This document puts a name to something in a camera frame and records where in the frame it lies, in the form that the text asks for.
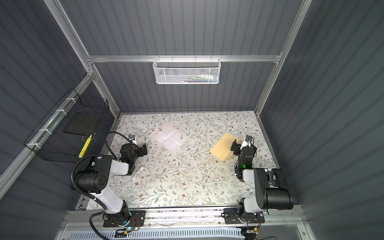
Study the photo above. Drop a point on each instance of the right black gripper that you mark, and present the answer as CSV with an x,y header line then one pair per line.
x,y
238,147

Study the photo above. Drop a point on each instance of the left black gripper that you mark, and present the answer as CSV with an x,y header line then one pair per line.
x,y
140,150

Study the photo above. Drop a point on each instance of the white floral letter paper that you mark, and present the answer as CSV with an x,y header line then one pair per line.
x,y
171,138

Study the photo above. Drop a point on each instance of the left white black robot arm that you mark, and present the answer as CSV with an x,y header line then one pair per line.
x,y
90,177

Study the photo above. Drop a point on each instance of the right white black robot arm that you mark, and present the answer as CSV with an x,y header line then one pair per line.
x,y
272,190

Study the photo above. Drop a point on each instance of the tan kraft envelope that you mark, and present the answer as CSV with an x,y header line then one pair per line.
x,y
222,149

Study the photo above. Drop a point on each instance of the white glue stick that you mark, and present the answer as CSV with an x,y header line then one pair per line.
x,y
137,174

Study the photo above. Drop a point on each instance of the yellow marker pen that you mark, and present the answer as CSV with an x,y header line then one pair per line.
x,y
85,146

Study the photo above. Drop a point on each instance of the black foam pad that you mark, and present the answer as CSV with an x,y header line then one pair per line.
x,y
83,124

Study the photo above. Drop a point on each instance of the pens in white basket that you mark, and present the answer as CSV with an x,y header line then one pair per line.
x,y
200,79

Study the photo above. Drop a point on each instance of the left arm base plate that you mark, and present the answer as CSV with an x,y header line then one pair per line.
x,y
133,219

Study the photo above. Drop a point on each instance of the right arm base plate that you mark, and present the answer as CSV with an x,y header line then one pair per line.
x,y
234,216

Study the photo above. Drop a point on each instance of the white wire basket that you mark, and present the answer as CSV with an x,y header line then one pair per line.
x,y
168,73

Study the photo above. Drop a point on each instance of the black wire basket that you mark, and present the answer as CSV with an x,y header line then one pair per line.
x,y
50,143

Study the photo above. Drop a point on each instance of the white ventilated cable duct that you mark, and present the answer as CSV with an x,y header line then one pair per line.
x,y
175,234

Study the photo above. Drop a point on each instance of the aluminium mounting rail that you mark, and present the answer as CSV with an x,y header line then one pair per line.
x,y
212,216

